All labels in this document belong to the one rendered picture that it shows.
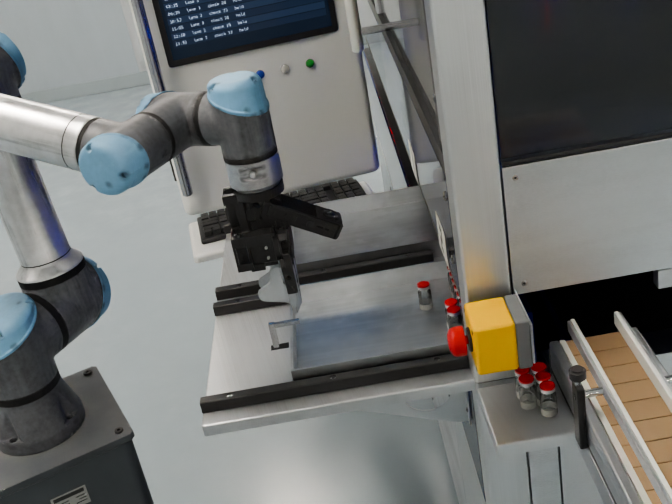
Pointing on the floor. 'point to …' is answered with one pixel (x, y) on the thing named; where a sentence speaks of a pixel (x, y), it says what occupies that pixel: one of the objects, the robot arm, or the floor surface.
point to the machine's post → (474, 199)
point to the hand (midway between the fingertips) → (299, 303)
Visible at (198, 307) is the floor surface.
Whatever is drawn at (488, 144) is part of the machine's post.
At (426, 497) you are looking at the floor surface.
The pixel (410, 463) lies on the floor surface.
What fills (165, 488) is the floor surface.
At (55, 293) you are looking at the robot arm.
